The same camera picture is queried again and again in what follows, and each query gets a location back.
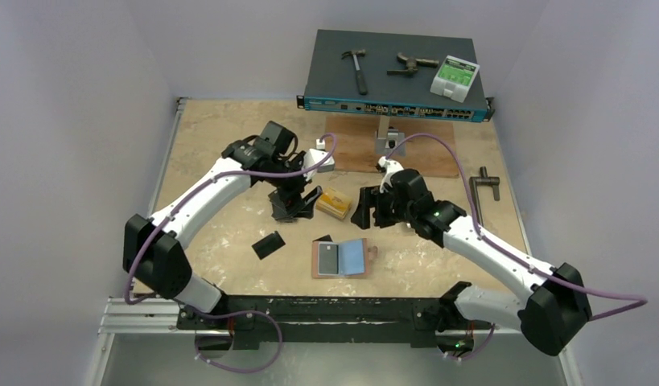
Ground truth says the blue grey network switch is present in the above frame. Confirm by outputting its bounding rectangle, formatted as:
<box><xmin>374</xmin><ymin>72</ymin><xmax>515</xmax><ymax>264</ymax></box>
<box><xmin>297</xmin><ymin>29</ymin><xmax>495</xmax><ymax>123</ymax></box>

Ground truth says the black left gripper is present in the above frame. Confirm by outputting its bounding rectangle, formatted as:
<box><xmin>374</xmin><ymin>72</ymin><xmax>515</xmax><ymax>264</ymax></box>
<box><xmin>265</xmin><ymin>152</ymin><xmax>322</xmax><ymax>218</ymax></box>

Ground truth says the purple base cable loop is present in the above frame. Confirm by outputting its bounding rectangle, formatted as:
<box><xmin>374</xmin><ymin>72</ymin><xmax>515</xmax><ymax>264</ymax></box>
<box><xmin>193</xmin><ymin>310</ymin><xmax>284</xmax><ymax>374</ymax></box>

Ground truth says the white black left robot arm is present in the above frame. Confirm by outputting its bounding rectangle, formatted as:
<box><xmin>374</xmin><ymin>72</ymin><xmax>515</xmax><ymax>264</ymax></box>
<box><xmin>122</xmin><ymin>121</ymin><xmax>336</xmax><ymax>329</ymax></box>

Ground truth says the small claw hammer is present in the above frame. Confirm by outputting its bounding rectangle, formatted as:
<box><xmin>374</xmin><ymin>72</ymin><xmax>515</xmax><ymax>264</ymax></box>
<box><xmin>341</xmin><ymin>49</ymin><xmax>369</xmax><ymax>96</ymax></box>

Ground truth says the single black card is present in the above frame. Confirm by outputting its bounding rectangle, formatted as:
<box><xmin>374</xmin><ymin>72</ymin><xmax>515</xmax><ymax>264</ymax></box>
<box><xmin>252</xmin><ymin>231</ymin><xmax>286</xmax><ymax>260</ymax></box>
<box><xmin>314</xmin><ymin>235</ymin><xmax>333</xmax><ymax>242</ymax></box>

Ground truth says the black VIP card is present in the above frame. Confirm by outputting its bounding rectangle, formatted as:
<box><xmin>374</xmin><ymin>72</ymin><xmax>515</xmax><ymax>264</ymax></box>
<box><xmin>317</xmin><ymin>242</ymin><xmax>339</xmax><ymax>276</ymax></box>

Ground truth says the pink leather card holder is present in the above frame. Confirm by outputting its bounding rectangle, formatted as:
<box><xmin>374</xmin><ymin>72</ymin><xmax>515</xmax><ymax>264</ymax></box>
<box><xmin>311</xmin><ymin>238</ymin><xmax>379</xmax><ymax>279</ymax></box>

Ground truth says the dark metal clamp handle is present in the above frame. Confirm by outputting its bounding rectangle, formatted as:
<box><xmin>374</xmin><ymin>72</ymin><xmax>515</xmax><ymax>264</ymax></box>
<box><xmin>469</xmin><ymin>166</ymin><xmax>501</xmax><ymax>228</ymax></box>

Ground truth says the brown wooden board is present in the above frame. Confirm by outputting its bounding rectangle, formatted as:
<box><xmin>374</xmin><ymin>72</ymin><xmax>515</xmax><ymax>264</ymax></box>
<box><xmin>325</xmin><ymin>114</ymin><xmax>459</xmax><ymax>178</ymax></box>

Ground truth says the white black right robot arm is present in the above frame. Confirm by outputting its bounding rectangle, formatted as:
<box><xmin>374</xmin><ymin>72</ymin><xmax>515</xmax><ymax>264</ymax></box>
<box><xmin>351</xmin><ymin>169</ymin><xmax>593</xmax><ymax>356</ymax></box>

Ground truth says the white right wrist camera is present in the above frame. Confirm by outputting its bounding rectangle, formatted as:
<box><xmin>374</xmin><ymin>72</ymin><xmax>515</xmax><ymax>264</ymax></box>
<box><xmin>377</xmin><ymin>156</ymin><xmax>404</xmax><ymax>193</ymax></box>

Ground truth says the rusty metal tool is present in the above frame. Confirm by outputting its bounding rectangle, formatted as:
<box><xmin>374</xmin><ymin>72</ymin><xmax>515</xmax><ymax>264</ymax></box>
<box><xmin>386</xmin><ymin>52</ymin><xmax>439</xmax><ymax>76</ymax></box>

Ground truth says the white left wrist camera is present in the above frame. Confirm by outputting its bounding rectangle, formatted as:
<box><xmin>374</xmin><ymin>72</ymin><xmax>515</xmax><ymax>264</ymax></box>
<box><xmin>302</xmin><ymin>138</ymin><xmax>336</xmax><ymax>181</ymax></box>

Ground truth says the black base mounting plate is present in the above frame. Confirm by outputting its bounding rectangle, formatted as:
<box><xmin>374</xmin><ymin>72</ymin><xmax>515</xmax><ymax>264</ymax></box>
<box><xmin>177</xmin><ymin>295</ymin><xmax>490</xmax><ymax>350</ymax></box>

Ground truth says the metal stand bracket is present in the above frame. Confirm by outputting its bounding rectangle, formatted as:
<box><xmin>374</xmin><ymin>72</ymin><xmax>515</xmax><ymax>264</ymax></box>
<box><xmin>374</xmin><ymin>115</ymin><xmax>406</xmax><ymax>157</ymax></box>

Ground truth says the white green electronic box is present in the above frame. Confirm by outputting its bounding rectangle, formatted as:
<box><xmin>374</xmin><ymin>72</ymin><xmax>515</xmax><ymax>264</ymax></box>
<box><xmin>430</xmin><ymin>55</ymin><xmax>480</xmax><ymax>103</ymax></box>

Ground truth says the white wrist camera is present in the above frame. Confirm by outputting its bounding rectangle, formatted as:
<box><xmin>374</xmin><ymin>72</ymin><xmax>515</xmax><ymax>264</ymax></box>
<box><xmin>302</xmin><ymin>138</ymin><xmax>336</xmax><ymax>181</ymax></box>
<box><xmin>377</xmin><ymin>156</ymin><xmax>404</xmax><ymax>193</ymax></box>

